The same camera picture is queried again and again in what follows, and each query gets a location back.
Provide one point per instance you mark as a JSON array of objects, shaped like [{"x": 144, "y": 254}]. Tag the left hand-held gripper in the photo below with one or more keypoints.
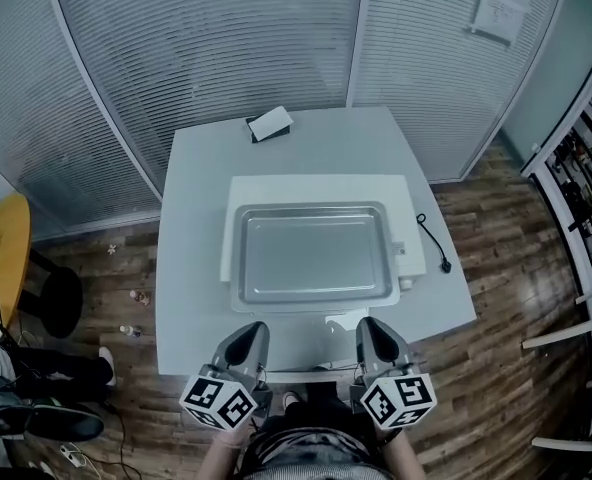
[{"x": 221, "y": 398}]

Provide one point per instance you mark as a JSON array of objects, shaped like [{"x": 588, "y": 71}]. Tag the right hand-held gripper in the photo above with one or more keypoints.
[{"x": 401, "y": 398}]

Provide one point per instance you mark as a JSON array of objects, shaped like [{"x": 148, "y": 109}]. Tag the silver baking tray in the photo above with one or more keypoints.
[{"x": 316, "y": 253}]

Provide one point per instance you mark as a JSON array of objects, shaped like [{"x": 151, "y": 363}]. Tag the white toaster oven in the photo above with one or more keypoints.
[{"x": 326, "y": 189}]

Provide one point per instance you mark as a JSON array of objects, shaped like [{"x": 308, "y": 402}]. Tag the person's right forearm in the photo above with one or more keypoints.
[{"x": 401, "y": 458}]

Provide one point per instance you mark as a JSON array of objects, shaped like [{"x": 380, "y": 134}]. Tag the person's left forearm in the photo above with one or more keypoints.
[{"x": 223, "y": 455}]

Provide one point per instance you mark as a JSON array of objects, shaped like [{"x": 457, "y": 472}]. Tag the black wrist band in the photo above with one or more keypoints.
[{"x": 391, "y": 437}]

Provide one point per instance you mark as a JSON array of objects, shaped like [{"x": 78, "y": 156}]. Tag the person's white shoe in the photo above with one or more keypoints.
[{"x": 291, "y": 399}]

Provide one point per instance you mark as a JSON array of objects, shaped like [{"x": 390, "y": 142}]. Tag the person's dark patterned clothing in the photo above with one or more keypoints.
[{"x": 311, "y": 443}]

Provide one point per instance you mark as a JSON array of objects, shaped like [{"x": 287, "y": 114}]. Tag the small clear bottle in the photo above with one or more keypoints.
[{"x": 130, "y": 331}]

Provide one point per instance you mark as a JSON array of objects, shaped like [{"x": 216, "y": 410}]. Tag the small pink bottle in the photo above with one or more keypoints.
[{"x": 139, "y": 297}]

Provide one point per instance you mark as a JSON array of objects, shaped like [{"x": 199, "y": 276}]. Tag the white power strip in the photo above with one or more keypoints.
[{"x": 73, "y": 455}]

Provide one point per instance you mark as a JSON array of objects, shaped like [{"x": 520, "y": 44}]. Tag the wooden chair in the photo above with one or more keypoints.
[{"x": 583, "y": 368}]

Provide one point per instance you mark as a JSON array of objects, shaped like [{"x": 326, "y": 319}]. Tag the black round table base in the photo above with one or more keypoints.
[{"x": 61, "y": 298}]

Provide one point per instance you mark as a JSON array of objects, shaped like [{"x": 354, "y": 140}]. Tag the white storage shelf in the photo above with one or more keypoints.
[{"x": 576, "y": 208}]

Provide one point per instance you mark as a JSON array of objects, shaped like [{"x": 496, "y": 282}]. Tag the round yellow table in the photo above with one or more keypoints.
[{"x": 1, "y": 258}]

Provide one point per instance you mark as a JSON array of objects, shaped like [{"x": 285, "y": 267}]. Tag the black phone stand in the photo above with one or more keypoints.
[{"x": 254, "y": 133}]

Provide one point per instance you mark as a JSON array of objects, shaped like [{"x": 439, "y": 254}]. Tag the white card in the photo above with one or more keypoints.
[{"x": 271, "y": 121}]

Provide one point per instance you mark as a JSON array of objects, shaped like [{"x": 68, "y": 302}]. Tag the white paper notice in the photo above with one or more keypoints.
[{"x": 501, "y": 5}]

